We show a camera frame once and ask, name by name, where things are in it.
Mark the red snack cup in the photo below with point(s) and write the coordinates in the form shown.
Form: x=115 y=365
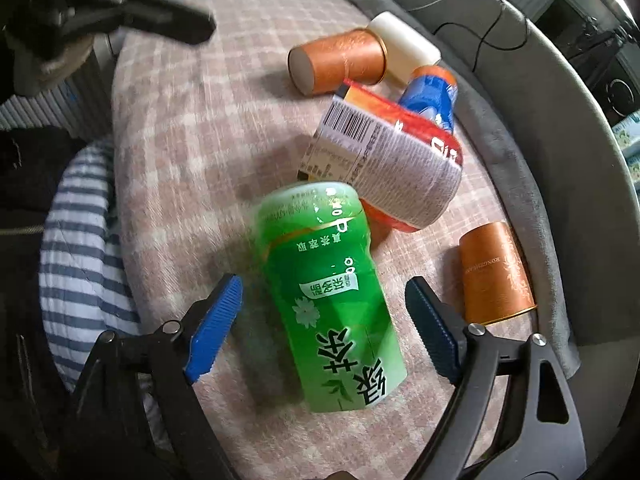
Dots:
x=405 y=169

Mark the pink plaid blanket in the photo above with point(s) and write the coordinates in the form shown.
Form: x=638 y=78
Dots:
x=201 y=134

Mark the orange cup near cushion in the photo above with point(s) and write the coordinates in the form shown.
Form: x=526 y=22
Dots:
x=495 y=282

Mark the white plastic cup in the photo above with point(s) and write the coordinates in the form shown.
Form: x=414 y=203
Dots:
x=406 y=49

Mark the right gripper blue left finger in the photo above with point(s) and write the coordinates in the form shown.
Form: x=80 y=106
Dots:
x=207 y=324

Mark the blue orange snack cup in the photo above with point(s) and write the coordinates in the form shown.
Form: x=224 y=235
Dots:
x=432 y=92

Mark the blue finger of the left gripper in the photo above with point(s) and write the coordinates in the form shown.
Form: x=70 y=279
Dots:
x=170 y=19

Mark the blue striped cloth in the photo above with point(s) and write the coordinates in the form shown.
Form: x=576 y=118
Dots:
x=83 y=289

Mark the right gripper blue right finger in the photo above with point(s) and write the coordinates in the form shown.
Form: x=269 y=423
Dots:
x=440 y=327

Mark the rolled grey blanket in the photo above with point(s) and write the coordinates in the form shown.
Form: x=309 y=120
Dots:
x=524 y=206

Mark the orange cup by white cup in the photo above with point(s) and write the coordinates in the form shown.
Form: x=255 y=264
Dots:
x=320 y=66

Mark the grey sofa back cushion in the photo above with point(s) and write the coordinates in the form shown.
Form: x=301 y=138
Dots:
x=590 y=200

